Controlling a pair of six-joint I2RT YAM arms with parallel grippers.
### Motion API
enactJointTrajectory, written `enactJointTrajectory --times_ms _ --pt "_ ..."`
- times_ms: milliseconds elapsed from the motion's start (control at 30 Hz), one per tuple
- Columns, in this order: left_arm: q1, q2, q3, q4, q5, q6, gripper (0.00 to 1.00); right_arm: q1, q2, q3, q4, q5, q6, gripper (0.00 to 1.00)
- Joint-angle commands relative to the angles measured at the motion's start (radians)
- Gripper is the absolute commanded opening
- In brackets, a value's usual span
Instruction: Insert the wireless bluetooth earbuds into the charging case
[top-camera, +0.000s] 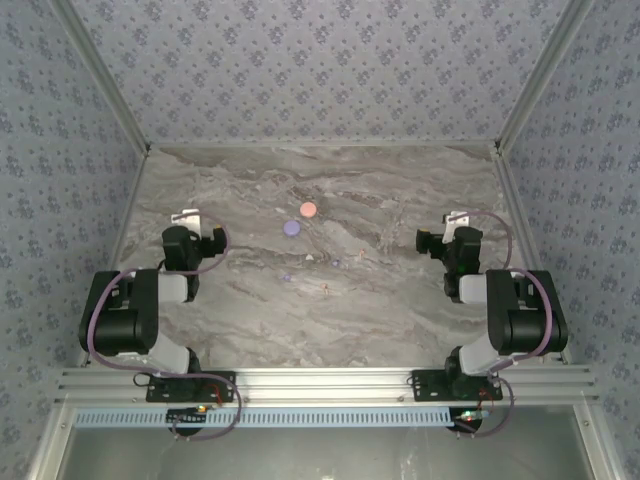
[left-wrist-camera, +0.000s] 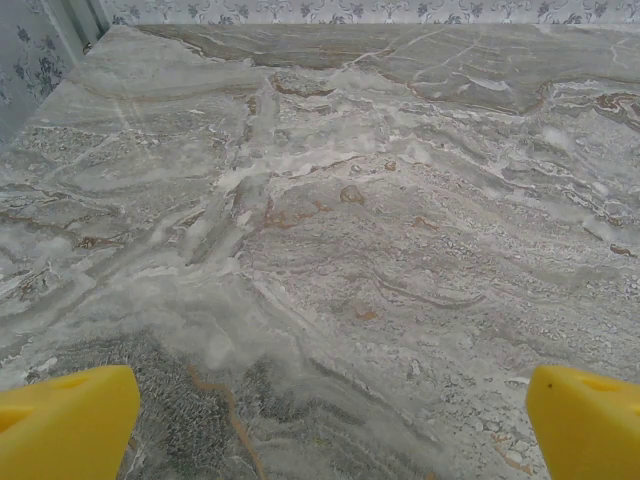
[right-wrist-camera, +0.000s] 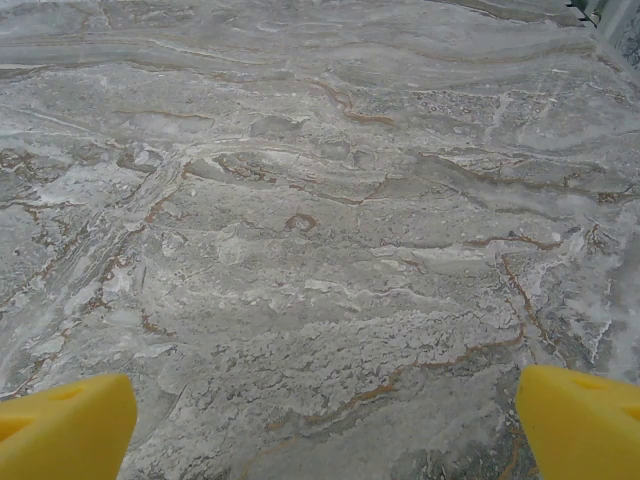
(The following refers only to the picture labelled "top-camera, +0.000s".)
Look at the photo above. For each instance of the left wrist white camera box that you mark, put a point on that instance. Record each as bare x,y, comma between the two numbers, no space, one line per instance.
187,220

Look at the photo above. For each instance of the aluminium table side rail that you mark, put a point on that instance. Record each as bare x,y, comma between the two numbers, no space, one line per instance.
515,200

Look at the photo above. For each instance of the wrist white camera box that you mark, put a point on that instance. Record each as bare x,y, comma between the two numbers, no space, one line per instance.
187,220
452,225

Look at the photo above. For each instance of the slanted aluminium frame post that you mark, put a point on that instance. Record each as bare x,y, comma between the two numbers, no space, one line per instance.
541,75
106,75

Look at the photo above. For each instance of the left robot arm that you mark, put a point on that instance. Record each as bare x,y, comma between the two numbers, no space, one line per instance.
125,320

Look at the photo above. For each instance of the aluminium lower frame leg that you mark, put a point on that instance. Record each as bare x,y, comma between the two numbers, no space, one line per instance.
50,445
595,445

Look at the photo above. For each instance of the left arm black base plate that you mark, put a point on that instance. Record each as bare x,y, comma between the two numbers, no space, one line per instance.
157,395

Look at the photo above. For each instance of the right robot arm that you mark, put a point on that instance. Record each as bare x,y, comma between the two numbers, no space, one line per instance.
525,320

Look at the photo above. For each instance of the aluminium front mounting rail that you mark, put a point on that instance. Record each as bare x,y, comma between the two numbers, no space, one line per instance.
320,385

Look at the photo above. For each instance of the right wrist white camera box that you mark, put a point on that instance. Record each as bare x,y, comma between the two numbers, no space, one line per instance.
452,225

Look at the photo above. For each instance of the small black circuit board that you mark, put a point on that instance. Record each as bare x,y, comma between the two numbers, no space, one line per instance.
470,416
187,415

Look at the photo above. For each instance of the aluminium table back rail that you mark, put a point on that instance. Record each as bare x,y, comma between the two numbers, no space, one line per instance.
320,144

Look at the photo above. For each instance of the grey metal lower panel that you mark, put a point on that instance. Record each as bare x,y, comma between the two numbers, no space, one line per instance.
320,455

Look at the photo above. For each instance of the purple earbud charging case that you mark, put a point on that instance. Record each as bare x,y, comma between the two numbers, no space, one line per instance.
291,228

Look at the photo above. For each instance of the pink earbud charging case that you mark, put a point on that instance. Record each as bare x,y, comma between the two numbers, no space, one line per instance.
308,209

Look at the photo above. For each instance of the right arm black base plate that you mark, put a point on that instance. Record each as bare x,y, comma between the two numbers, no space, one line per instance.
425,392

